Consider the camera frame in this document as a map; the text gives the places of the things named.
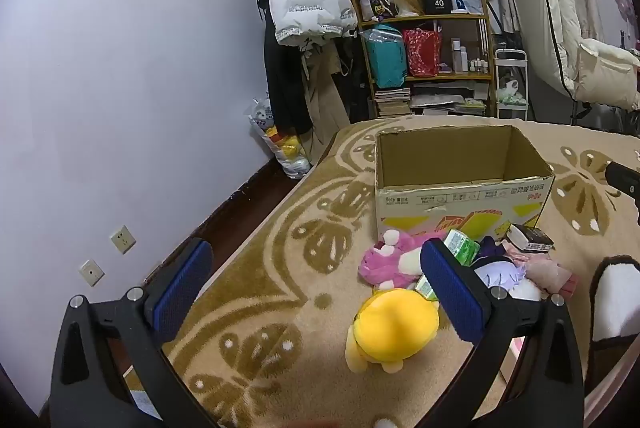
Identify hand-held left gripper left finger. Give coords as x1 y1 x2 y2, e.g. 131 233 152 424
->
47 237 221 428

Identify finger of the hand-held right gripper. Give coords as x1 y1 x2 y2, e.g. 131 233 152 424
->
605 162 640 225

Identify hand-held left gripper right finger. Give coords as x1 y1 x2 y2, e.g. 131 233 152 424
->
419 238 586 428

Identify purple-haired plush doll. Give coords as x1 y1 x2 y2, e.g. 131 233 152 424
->
472 235 543 303

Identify yellow plush toy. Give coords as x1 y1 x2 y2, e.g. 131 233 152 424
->
345 288 441 374

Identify printed cardboard box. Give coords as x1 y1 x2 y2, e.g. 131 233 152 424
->
375 124 556 241

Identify pale pink plush toy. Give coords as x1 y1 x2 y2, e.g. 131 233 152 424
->
502 240 578 296

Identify green packet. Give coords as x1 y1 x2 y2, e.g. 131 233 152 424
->
414 274 441 303
442 229 481 267

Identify small black box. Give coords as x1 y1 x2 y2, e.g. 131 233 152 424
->
510 224 555 253

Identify beige patterned blanket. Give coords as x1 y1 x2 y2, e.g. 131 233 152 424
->
120 117 640 428

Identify white trolley cart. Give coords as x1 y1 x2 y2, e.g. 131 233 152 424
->
492 48 530 121

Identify white plastic bag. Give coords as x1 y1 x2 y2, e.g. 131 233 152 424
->
496 79 527 104

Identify plastic bag of toys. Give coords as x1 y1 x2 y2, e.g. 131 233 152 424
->
246 98 312 180

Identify pile of papers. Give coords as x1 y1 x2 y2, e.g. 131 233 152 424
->
411 80 488 116

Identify stack of books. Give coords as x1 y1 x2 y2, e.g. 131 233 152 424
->
374 86 412 119

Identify row of white cosmetic bottles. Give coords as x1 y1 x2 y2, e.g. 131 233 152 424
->
450 38 488 73

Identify black hanging garment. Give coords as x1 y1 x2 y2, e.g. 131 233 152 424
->
257 0 313 136
335 35 373 126

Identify beige trousers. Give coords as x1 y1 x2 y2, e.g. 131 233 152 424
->
300 35 353 166

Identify teal bag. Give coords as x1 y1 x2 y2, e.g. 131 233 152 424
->
362 24 407 89

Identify red bag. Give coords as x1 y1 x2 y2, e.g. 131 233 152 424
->
402 28 443 77

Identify wooden shelf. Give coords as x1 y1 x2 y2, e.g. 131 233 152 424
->
350 0 496 119

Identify white wall socket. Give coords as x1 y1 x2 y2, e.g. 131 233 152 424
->
110 225 137 255
80 259 105 287

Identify pink wall decoration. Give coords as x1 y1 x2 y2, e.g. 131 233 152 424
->
614 0 640 53

